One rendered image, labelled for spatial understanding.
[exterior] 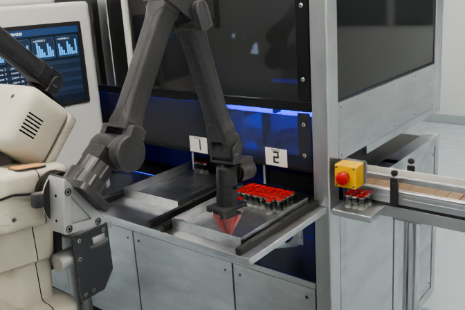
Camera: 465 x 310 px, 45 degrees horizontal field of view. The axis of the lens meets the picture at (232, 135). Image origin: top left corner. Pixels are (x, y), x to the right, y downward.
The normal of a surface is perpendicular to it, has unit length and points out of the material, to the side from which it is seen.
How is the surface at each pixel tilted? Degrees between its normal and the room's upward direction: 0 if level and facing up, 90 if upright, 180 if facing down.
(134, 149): 88
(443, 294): 0
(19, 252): 90
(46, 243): 90
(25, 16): 90
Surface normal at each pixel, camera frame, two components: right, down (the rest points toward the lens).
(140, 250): -0.62, 0.24
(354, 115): 0.78, 0.11
